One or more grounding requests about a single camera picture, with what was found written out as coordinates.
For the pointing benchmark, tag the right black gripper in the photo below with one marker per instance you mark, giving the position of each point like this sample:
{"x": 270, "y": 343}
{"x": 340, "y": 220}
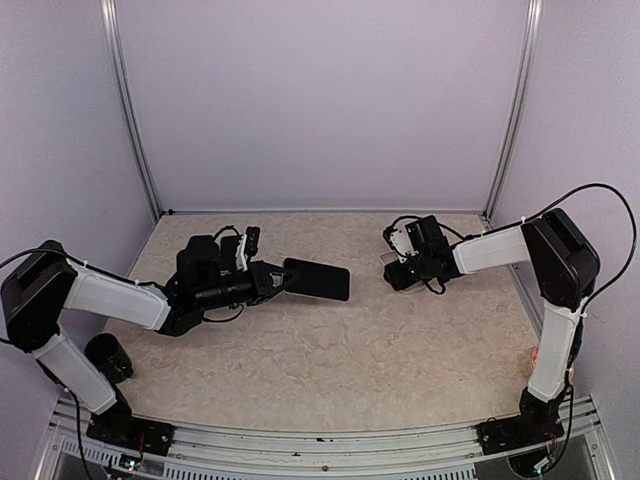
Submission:
{"x": 399, "y": 279}

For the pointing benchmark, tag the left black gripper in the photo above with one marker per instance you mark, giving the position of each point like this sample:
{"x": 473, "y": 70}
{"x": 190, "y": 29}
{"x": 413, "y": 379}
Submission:
{"x": 261, "y": 281}

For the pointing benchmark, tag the black phone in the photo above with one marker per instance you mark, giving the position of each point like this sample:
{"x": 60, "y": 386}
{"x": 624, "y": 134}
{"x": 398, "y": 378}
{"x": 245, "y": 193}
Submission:
{"x": 202, "y": 246}
{"x": 319, "y": 280}
{"x": 228, "y": 253}

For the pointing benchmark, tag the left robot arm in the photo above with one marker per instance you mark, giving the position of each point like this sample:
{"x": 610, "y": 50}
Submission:
{"x": 48, "y": 281}

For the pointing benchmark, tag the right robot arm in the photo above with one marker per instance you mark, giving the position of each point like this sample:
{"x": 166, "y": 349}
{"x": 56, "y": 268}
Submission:
{"x": 565, "y": 266}

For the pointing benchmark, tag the red white patterned bowl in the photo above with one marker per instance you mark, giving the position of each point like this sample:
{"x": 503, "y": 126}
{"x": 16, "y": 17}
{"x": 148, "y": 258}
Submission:
{"x": 533, "y": 359}

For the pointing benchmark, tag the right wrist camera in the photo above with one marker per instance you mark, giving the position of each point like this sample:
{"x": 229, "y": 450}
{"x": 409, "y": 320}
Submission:
{"x": 399, "y": 242}

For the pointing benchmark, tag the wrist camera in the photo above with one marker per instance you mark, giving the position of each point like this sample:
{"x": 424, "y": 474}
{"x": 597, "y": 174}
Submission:
{"x": 399, "y": 242}
{"x": 247, "y": 247}

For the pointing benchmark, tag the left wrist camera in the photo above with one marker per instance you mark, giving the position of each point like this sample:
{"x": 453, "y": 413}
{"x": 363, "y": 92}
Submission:
{"x": 247, "y": 247}

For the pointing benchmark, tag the right aluminium frame post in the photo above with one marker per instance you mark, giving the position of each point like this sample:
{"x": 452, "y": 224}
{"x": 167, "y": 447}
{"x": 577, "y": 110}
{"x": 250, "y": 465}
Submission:
{"x": 517, "y": 107}

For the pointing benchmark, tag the aluminium frame post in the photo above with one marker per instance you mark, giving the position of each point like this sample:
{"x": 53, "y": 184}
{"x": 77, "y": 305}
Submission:
{"x": 517, "y": 107}
{"x": 114, "y": 43}

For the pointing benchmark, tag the front aluminium rail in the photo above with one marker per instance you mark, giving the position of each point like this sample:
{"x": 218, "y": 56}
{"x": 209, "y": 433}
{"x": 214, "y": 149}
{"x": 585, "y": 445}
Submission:
{"x": 199, "y": 452}

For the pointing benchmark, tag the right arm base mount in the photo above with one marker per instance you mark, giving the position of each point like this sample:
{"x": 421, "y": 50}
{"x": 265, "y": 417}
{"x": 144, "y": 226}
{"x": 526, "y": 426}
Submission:
{"x": 520, "y": 430}

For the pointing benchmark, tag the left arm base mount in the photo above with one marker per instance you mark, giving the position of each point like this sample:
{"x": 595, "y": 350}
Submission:
{"x": 119, "y": 427}

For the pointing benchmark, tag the left aluminium frame post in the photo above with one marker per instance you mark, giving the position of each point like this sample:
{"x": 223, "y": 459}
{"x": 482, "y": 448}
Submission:
{"x": 114, "y": 43}

